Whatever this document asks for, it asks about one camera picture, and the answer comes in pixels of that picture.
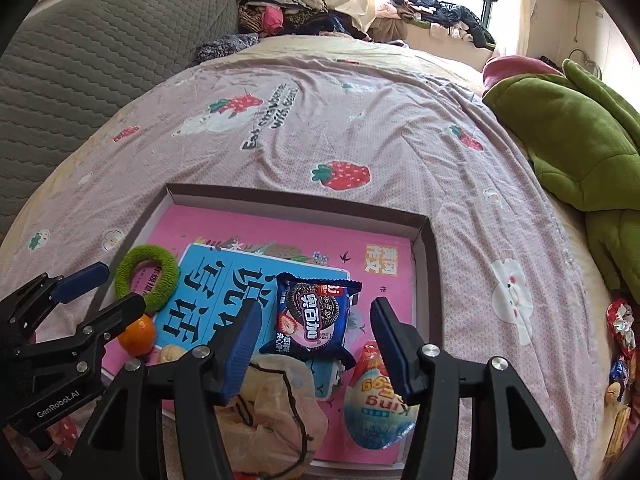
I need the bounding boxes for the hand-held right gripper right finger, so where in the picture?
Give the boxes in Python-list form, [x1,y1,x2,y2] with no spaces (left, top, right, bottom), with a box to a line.
[370,297,571,480]

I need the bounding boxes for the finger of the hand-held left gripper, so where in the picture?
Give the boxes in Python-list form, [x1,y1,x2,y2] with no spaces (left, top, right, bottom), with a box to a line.
[10,292,147,361]
[0,262,110,346]

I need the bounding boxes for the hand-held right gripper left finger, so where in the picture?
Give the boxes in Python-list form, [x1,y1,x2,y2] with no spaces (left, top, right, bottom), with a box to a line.
[62,301,262,480]

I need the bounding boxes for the orange tangerine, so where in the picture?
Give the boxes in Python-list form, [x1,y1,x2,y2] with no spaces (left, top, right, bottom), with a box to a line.
[118,315,157,357]

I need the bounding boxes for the egg toy packet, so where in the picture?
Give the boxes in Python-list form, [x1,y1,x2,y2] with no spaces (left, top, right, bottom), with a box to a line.
[341,340,421,451]

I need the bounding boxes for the walnut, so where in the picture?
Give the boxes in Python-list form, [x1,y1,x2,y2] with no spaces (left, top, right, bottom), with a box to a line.
[159,344,193,366]

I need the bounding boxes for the cream scrunchie with black trim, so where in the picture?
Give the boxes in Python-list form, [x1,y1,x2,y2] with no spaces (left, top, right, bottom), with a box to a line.
[215,352,329,476]

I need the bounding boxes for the green fuzzy scrunchie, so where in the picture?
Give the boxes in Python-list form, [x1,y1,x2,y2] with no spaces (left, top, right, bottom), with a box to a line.
[114,244,181,313]

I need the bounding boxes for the blue cookie packet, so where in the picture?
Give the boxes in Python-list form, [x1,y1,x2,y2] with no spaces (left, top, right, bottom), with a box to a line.
[258,272,363,368]

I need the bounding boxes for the shallow cardboard box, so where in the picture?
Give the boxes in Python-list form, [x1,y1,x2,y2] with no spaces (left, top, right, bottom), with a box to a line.
[97,183,443,473]

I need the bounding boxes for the pink book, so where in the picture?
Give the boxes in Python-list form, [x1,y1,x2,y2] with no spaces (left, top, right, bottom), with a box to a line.
[105,203,418,466]

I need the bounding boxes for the grey quilted headboard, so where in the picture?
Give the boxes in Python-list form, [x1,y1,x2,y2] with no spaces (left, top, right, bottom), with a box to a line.
[0,0,240,241]

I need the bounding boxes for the blue snack packet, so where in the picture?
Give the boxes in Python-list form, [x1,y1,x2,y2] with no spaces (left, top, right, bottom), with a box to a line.
[607,357,630,388]

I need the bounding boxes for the red white snack packet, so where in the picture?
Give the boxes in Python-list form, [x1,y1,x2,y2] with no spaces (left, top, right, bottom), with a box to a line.
[606,299,637,356]

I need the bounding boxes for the pink strawberry printed bedsheet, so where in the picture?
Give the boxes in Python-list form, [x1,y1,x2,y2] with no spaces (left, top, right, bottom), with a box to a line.
[0,35,621,480]

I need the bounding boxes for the dark floral cloth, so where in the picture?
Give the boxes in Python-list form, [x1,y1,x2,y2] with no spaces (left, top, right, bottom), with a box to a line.
[192,32,261,68]

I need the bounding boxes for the green blanket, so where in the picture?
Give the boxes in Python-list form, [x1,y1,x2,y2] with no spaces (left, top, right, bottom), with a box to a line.
[482,59,640,306]

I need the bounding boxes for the pink pillow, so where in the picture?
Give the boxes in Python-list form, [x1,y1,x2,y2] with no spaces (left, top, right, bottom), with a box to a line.
[482,55,563,91]

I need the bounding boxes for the dark clothes on windowsill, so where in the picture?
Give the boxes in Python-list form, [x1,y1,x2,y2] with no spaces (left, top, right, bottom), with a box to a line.
[375,0,496,51]

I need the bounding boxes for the pile of clothes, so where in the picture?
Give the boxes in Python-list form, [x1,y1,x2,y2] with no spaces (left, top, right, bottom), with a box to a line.
[235,0,371,38]

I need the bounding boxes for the white wall cable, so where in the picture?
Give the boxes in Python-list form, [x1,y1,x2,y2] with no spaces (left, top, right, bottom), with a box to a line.
[567,49,603,78]

